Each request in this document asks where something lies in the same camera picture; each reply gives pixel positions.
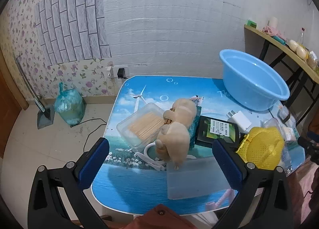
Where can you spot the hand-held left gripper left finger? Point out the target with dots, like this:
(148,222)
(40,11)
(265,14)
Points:
(96,161)

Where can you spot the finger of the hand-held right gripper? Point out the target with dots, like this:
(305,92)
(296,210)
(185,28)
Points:
(305,141)

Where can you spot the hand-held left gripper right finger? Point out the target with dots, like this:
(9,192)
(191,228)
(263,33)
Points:
(228,164)

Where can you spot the clear plastic bag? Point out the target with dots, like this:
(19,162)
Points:
(286,131)

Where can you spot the small clear pack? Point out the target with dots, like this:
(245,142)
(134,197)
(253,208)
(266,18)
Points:
(286,114)

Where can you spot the black green packet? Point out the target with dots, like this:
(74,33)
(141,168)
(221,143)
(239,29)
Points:
(216,129)

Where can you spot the yellow mesh cap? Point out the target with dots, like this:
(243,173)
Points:
(261,149)

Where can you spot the clear plastic lid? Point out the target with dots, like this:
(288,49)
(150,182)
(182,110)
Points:
(194,179)

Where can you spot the white charger plug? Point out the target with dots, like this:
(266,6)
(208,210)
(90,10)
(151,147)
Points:
(240,120)

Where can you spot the clear box of wooden sticks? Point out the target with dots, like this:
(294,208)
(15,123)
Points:
(132,125)

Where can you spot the teal packet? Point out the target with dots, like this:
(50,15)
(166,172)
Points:
(197,119)

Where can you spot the beige plush toy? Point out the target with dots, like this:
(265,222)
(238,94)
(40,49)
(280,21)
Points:
(177,139)

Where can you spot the blue plastic basin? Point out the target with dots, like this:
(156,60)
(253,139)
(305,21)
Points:
(249,94)

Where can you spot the printed desktop table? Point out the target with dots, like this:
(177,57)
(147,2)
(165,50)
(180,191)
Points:
(139,181)

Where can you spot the clear plastic bottle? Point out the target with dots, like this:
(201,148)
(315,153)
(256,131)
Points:
(286,159)

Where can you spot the white plastic clip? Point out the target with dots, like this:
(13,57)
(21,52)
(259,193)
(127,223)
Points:
(152,163)

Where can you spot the green trash bag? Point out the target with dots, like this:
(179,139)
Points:
(68,106)

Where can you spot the clear jar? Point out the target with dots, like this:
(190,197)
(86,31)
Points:
(313,60)

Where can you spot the orange-brown garment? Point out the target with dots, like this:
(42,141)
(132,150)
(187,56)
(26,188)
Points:
(159,219)

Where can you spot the cream oval bun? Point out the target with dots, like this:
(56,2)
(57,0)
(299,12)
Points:
(301,52)
(293,45)

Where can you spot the black power adapter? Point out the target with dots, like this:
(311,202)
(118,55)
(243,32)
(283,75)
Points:
(121,73)

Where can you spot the wooden door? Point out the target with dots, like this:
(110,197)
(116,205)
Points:
(10,109)

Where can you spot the clear glass bottle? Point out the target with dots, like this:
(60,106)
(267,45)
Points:
(302,37)

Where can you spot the teal tube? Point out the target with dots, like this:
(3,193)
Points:
(279,40)

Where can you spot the wooden side table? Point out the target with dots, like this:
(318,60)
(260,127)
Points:
(274,40)

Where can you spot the pink cloth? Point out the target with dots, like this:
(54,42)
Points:
(271,31)

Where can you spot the white disposable cup stack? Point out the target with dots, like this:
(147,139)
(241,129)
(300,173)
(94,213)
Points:
(273,22)

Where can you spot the green box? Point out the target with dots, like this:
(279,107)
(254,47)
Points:
(251,24)

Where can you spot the white wall socket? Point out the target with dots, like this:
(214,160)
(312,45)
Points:
(111,72)

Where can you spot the grey brick wall sticker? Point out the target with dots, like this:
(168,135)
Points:
(72,24)

